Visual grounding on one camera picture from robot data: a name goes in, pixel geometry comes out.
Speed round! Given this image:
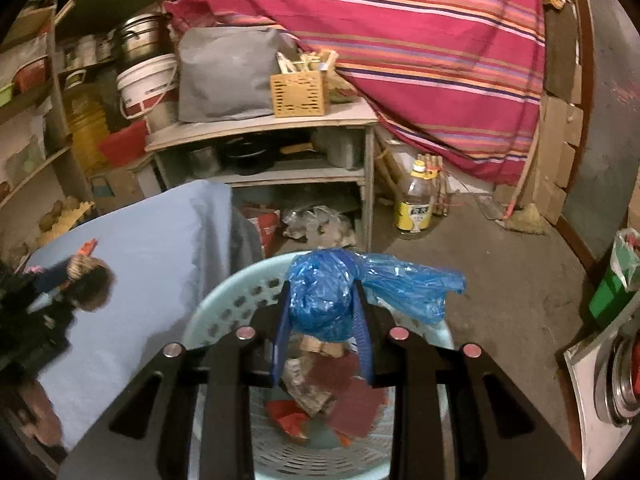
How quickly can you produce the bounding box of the maroon scouring pad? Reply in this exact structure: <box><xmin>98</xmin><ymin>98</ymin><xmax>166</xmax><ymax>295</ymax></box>
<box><xmin>310</xmin><ymin>352</ymin><xmax>387</xmax><ymax>439</ymax></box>

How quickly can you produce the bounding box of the brown paper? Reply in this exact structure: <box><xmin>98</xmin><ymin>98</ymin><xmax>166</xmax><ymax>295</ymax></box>
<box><xmin>282</xmin><ymin>356</ymin><xmax>332</xmax><ymax>417</ymax></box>

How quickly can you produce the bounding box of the brown paper wad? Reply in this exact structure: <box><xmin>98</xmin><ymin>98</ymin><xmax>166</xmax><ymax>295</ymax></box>
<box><xmin>300</xmin><ymin>335</ymin><xmax>345</xmax><ymax>359</ymax></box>

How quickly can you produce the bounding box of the blue plastic bag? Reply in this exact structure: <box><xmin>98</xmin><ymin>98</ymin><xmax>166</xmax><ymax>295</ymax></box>
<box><xmin>285</xmin><ymin>248</ymin><xmax>466</xmax><ymax>342</ymax></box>

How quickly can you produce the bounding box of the orange plastic bag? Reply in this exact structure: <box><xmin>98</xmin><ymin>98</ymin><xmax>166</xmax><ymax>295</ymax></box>
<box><xmin>77</xmin><ymin>238</ymin><xmax>98</xmax><ymax>257</ymax></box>

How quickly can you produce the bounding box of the green trash bin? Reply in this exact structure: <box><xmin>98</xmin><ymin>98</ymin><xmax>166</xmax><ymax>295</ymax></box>
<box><xmin>587</xmin><ymin>227</ymin><xmax>640</xmax><ymax>330</ymax></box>

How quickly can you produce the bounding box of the light blue plastic basket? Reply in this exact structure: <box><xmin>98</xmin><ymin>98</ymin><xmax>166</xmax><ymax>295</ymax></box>
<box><xmin>182</xmin><ymin>250</ymin><xmax>458</xmax><ymax>480</ymax></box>

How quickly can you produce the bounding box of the blue tablecloth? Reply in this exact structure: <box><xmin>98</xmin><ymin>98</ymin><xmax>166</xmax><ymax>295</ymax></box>
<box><xmin>28</xmin><ymin>180</ymin><xmax>232</xmax><ymax>450</ymax></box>

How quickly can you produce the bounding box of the straw broom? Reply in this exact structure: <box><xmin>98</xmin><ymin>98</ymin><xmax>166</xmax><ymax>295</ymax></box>
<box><xmin>501</xmin><ymin>126</ymin><xmax>547</xmax><ymax>235</ymax></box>

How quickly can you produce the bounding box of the yellow egg tray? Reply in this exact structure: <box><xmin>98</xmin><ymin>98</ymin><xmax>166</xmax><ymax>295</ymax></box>
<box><xmin>36</xmin><ymin>196</ymin><xmax>96</xmax><ymax>247</ymax></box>

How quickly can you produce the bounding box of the cooking oil bottle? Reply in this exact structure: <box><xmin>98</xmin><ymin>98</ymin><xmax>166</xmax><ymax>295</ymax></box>
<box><xmin>394</xmin><ymin>159</ymin><xmax>438</xmax><ymax>237</ymax></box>

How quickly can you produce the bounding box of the red plastic basin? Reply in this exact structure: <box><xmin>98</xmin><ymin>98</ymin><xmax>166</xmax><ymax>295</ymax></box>
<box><xmin>98</xmin><ymin>120</ymin><xmax>148</xmax><ymax>167</ymax></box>

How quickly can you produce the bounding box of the wooden shelf unit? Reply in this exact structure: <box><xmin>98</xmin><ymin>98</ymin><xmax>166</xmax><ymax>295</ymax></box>
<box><xmin>145</xmin><ymin>99</ymin><xmax>378</xmax><ymax>250</ymax></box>

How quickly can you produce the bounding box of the yellow oil jug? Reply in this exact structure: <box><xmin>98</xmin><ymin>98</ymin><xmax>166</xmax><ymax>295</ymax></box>
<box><xmin>62</xmin><ymin>70</ymin><xmax>110</xmax><ymax>177</ymax></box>

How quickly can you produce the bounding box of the white plastic bucket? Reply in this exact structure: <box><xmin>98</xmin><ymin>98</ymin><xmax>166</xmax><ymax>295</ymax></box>
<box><xmin>116</xmin><ymin>54</ymin><xmax>179</xmax><ymax>120</ymax></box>

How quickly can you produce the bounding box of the grey fabric bag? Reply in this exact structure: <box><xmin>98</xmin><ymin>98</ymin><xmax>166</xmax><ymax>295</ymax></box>
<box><xmin>178</xmin><ymin>26</ymin><xmax>298</xmax><ymax>124</ymax></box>

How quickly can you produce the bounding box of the yellow utensil holder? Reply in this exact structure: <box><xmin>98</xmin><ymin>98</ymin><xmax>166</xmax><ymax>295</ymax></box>
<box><xmin>270</xmin><ymin>50</ymin><xmax>338</xmax><ymax>118</ymax></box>

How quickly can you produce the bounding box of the red striped blanket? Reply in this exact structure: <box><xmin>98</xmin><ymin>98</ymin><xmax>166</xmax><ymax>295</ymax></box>
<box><xmin>165</xmin><ymin>0</ymin><xmax>544</xmax><ymax>185</ymax></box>

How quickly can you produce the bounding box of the metal pot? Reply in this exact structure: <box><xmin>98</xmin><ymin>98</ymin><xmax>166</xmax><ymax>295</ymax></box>
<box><xmin>112</xmin><ymin>13</ymin><xmax>174</xmax><ymax>70</ymax></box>

